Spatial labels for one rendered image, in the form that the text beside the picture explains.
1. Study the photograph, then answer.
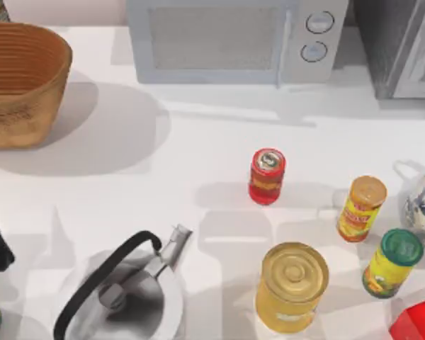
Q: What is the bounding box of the red can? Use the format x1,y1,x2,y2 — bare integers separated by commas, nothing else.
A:
247,147,287,206

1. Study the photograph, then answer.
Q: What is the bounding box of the large yellow tin can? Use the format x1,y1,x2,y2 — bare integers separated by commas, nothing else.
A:
254,242,330,335

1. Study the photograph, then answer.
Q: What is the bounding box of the red box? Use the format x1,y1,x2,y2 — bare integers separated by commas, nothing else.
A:
388,295,425,340

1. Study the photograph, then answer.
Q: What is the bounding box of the brown woven basket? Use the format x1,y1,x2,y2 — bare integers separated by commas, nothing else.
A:
0,21,74,150

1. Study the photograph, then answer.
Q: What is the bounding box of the silver kettle with black handle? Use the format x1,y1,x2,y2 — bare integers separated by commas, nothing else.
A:
52,223,193,340

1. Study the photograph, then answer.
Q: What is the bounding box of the green lidded yellow bottle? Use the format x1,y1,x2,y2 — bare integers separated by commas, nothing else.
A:
361,228,425,300

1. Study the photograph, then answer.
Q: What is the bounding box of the microwave knob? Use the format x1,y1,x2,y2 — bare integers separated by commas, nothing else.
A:
305,10,336,35
300,40,329,64

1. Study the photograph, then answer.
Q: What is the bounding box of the orange lidded yellow bottle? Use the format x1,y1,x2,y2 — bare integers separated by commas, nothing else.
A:
336,175,388,244

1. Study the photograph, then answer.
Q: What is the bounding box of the pale microwave oven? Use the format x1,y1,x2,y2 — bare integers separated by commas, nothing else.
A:
125,0,351,86

